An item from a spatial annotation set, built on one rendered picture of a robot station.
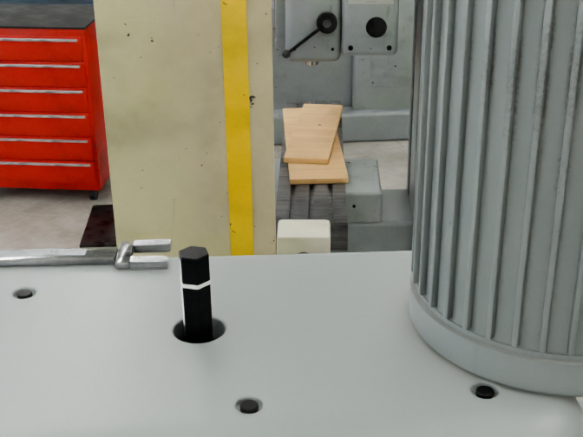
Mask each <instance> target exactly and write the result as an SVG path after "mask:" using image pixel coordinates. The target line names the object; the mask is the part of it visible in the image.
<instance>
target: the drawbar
mask: <svg viewBox="0 0 583 437"><path fill-rule="evenodd" d="M179 261H180V263H181V276H182V283H183V284H191V285H200V284H203V283H205V282H207V281H209V280H210V271H209V254H208V252H207V250H206V247H198V246H189V247H187V248H185V249H183V250H180V251H179ZM182 290H183V303H184V317H185V325H184V323H183V327H184V340H185V342H189V343H205V342H211V341H213V321H212V304H211V287H210V284H209V285H207V286H205V287H203V288H201V289H199V290H194V289H187V288H183V287H182Z"/></svg>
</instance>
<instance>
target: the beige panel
mask: <svg viewBox="0 0 583 437"><path fill-rule="evenodd" d="M93 1H94V11H95V28H96V37H97V46H98V56H99V64H100V73H101V83H102V100H103V109H104V118H105V128H106V136H107V146H108V163H109V172H110V181H111V191H112V200H113V208H114V218H115V236H116V244H117V247H118V249H119V246H120V243H121V241H135V240H144V239H171V251H168V252H147V253H134V254H133V257H139V256H166V257H168V258H178V257H179V251H180V250H183V249H185V248H187V247H189V246H198V247H206V250H207V252H208V254H209V257H216V256H246V255H276V213H275V167H274V120H273V73H272V0H93Z"/></svg>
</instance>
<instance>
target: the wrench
mask: <svg viewBox="0 0 583 437"><path fill-rule="evenodd" d="M168 251H171V239H144V240H135V241H121V243H120V246H119V249H118V247H81V248H46V249H11V250H0V267H3V266H37V265H72V264H115V268H116V269H117V270H125V269H129V268H130V270H165V269H167V267H168V259H167V257H166V256H139V257H133V254H134V253H147V252H168Z"/></svg>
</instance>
